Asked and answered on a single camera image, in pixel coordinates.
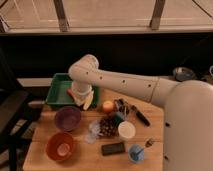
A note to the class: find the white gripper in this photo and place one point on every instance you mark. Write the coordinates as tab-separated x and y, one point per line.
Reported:
80	92

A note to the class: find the yellow banana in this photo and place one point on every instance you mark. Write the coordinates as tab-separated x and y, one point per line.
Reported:
88	101

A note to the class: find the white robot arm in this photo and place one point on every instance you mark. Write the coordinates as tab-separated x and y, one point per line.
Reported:
188	110

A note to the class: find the purple bowl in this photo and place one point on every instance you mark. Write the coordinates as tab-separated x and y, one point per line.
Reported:
67	118

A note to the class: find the red bowl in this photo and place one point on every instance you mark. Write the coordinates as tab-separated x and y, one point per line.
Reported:
60	146

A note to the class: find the metal bowl in background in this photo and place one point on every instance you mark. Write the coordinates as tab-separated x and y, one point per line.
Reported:
183	74

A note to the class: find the orange carrot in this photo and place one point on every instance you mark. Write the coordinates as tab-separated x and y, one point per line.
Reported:
69	92

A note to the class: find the green plastic tray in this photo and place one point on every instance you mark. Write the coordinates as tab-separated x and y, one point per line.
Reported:
57	95

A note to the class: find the apple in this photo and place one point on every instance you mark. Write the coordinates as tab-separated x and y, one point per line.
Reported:
107	106

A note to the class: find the dark striped object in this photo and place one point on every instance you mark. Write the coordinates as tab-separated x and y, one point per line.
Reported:
122	106

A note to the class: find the crumpled clear plastic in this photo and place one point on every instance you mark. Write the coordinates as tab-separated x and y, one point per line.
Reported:
93	132

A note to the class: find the pine cone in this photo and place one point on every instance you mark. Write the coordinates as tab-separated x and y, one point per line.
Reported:
107	126

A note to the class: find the green round object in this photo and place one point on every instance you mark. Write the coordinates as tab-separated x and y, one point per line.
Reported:
117	120

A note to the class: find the white cup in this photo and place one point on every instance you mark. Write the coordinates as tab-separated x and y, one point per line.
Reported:
126	130

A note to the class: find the black phone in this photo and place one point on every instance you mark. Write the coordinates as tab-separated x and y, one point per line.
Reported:
110	149

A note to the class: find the black chair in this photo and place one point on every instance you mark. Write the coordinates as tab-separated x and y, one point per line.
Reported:
15	113

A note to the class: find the blue cup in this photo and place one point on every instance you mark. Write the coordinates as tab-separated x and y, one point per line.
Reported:
136	153

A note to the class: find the black handled knife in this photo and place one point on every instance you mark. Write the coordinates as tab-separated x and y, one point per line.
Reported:
140	115

